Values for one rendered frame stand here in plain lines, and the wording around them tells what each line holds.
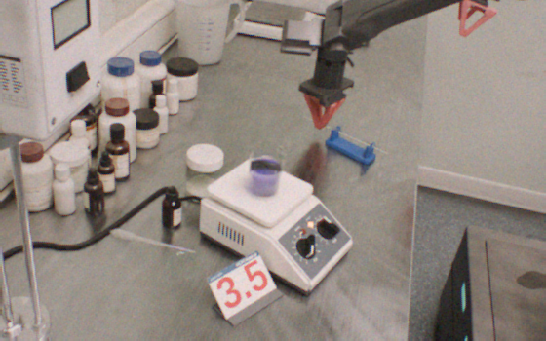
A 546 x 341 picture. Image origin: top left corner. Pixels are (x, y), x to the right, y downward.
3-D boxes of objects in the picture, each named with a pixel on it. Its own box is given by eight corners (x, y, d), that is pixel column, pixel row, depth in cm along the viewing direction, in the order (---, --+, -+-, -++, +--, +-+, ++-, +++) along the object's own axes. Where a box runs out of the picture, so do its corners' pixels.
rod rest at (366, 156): (375, 159, 117) (379, 143, 115) (367, 165, 114) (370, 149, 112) (333, 138, 121) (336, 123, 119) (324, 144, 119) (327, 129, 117)
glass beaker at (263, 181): (239, 184, 90) (244, 138, 85) (272, 179, 92) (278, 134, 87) (253, 208, 85) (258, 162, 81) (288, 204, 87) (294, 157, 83)
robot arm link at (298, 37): (350, 51, 101) (354, 3, 103) (282, 42, 101) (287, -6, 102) (338, 73, 113) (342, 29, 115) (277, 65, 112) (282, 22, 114)
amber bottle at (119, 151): (109, 167, 103) (107, 118, 98) (132, 170, 104) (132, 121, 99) (103, 180, 100) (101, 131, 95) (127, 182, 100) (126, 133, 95)
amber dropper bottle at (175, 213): (160, 228, 92) (160, 191, 88) (163, 215, 94) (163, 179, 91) (179, 229, 92) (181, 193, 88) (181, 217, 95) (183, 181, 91)
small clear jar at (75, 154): (45, 185, 97) (41, 151, 94) (72, 170, 101) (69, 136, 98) (71, 199, 95) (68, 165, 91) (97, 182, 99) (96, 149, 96)
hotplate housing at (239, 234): (351, 251, 93) (361, 210, 88) (307, 299, 83) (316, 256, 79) (237, 192, 102) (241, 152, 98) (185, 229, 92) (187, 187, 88)
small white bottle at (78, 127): (67, 170, 101) (64, 127, 96) (74, 160, 104) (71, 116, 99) (88, 173, 101) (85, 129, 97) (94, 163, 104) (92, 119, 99)
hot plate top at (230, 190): (315, 191, 91) (316, 186, 91) (270, 229, 82) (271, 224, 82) (252, 161, 96) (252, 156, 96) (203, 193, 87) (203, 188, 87)
